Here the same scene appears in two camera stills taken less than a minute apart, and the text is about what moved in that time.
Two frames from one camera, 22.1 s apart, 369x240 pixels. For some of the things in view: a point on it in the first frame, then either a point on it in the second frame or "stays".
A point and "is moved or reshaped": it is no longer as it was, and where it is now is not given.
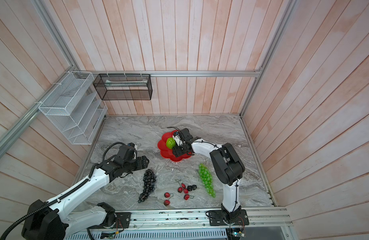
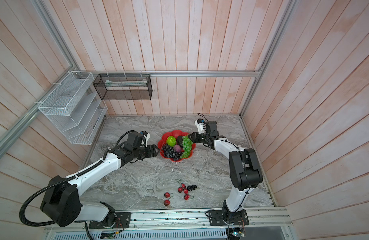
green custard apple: x=170 y=143 stays
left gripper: x=145 y=164 -> x=151 y=152
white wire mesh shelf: x=75 y=107 stays
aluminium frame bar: x=259 y=72 stays
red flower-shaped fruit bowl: x=166 y=152 stays
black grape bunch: x=149 y=180 -> x=169 y=152
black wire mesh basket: x=124 y=86 stays
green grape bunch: x=207 y=180 is moved or reshaped
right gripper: x=176 y=150 -> x=195 y=139
